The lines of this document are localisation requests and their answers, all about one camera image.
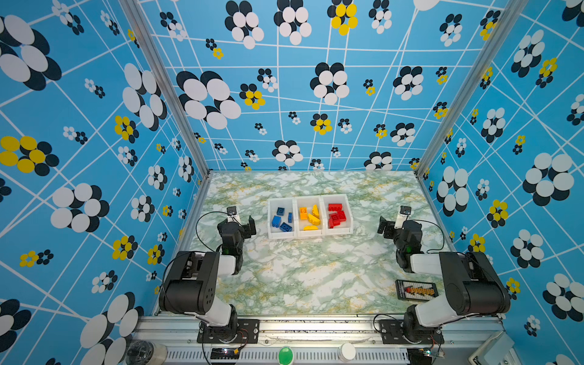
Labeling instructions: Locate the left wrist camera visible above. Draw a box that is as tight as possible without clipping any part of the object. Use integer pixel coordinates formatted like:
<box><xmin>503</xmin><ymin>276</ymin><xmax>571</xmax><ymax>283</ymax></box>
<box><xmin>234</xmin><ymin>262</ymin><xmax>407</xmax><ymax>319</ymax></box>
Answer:
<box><xmin>227</xmin><ymin>206</ymin><xmax>241</xmax><ymax>225</ymax></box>

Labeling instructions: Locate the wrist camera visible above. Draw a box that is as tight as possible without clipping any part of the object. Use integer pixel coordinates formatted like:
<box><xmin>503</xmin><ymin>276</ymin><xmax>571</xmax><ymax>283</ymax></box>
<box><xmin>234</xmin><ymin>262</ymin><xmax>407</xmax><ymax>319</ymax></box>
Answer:
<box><xmin>395</xmin><ymin>205</ymin><xmax>412</xmax><ymax>229</ymax></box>
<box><xmin>227</xmin><ymin>206</ymin><xmax>241</xmax><ymax>225</ymax></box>

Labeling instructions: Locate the red curved lego brick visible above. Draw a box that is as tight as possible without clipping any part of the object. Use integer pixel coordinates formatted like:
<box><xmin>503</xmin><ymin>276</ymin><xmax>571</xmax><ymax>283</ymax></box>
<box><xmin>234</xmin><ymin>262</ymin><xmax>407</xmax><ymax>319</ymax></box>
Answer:
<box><xmin>330</xmin><ymin>216</ymin><xmax>341</xmax><ymax>227</ymax></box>

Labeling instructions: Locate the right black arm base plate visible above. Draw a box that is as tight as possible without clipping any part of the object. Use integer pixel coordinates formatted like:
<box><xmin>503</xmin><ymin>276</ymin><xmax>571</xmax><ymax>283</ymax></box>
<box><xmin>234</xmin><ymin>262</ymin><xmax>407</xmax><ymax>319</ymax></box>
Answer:
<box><xmin>377</xmin><ymin>319</ymin><xmax>444</xmax><ymax>346</ymax></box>

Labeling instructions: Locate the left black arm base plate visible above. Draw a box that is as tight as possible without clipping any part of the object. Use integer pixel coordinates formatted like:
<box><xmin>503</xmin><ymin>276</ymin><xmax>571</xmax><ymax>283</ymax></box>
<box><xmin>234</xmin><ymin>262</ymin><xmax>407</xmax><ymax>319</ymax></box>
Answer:
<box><xmin>196</xmin><ymin>319</ymin><xmax>260</xmax><ymax>345</ymax></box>

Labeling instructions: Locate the aluminium front rail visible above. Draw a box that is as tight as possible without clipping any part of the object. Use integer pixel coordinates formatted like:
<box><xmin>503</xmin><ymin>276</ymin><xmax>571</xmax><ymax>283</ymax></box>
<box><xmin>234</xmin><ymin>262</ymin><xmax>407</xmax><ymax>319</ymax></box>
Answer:
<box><xmin>135</xmin><ymin>315</ymin><xmax>503</xmax><ymax>364</ymax></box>

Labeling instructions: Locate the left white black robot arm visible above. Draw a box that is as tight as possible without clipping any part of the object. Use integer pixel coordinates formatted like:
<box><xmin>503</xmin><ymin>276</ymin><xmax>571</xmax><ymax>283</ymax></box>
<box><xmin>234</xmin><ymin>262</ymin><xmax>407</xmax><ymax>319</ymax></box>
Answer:
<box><xmin>159</xmin><ymin>217</ymin><xmax>256</xmax><ymax>338</ymax></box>

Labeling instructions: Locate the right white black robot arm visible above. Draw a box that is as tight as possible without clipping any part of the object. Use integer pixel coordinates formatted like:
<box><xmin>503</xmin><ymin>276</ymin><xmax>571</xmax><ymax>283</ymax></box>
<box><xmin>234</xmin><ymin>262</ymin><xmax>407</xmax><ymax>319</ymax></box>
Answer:
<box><xmin>377</xmin><ymin>217</ymin><xmax>511</xmax><ymax>342</ymax></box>

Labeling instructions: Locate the clear tape roll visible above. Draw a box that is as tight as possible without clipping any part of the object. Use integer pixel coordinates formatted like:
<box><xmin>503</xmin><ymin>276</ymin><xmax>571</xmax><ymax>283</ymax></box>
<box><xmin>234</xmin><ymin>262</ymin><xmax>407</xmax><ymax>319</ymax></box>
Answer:
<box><xmin>124</xmin><ymin>341</ymin><xmax>168</xmax><ymax>365</ymax></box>

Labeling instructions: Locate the green push button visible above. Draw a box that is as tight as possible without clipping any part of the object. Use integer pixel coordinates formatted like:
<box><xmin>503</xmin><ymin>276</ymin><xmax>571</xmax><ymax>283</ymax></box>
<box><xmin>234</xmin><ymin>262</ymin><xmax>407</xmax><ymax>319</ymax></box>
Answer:
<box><xmin>278</xmin><ymin>347</ymin><xmax>294</xmax><ymax>365</ymax></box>

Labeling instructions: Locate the right white plastic bin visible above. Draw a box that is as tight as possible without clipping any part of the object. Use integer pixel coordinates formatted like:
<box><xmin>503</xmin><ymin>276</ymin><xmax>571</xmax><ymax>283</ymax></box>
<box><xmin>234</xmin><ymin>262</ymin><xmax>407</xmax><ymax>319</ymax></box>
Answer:
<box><xmin>322</xmin><ymin>194</ymin><xmax>354</xmax><ymax>236</ymax></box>

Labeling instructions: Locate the blue square lego brick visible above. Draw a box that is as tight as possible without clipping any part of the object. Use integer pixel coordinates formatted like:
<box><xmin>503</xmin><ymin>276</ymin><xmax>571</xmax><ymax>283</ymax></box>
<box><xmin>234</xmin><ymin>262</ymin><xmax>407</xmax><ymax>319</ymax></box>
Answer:
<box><xmin>279</xmin><ymin>223</ymin><xmax>294</xmax><ymax>232</ymax></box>

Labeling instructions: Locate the white round knob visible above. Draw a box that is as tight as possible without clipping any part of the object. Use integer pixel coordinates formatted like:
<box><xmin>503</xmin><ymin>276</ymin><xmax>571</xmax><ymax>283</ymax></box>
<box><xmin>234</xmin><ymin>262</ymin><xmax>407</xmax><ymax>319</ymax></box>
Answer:
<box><xmin>338</xmin><ymin>342</ymin><xmax>357</xmax><ymax>363</ymax></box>

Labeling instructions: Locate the red arched lego brick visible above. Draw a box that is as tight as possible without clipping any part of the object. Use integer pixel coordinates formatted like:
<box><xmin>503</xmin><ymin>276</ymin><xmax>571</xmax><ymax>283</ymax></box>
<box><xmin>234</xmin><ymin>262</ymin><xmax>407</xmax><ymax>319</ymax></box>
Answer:
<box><xmin>331</xmin><ymin>211</ymin><xmax>347</xmax><ymax>224</ymax></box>

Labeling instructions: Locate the left white plastic bin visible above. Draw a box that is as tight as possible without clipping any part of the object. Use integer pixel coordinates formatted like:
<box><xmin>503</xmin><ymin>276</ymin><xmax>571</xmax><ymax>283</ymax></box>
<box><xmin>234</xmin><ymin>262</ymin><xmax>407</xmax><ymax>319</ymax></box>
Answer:
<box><xmin>268</xmin><ymin>198</ymin><xmax>297</xmax><ymax>240</ymax></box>

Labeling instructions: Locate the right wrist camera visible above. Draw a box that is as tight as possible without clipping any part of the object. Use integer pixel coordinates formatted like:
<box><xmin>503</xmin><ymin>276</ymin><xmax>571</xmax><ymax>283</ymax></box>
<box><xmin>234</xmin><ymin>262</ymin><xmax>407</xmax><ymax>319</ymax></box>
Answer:
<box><xmin>395</xmin><ymin>205</ymin><xmax>412</xmax><ymax>229</ymax></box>

